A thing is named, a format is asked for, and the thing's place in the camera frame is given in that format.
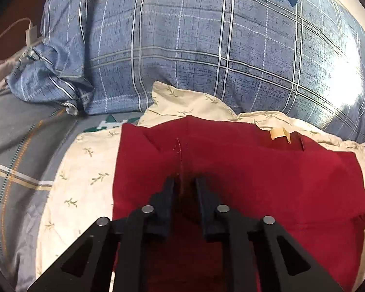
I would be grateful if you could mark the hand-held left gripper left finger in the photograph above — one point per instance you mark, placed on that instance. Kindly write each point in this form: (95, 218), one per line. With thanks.
(169, 188)

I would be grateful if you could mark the cream leaf-print cloth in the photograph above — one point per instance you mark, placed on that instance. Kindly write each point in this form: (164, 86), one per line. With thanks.
(79, 194)

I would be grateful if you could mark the grey white patterned cloth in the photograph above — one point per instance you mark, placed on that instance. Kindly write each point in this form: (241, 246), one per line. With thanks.
(3, 70)

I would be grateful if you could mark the white charger adapter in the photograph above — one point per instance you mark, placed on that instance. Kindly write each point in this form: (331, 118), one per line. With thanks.
(31, 36)

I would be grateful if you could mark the brown wooden headboard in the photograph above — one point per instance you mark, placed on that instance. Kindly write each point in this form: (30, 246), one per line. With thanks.
(15, 3)

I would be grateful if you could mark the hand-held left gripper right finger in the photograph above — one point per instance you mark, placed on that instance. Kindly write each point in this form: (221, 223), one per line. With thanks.
(200, 188)

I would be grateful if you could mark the red garment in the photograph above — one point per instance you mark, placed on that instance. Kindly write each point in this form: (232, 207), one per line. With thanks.
(261, 176)

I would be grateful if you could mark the grey striped bed sheet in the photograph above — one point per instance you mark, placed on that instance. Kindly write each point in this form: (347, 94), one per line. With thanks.
(21, 146)

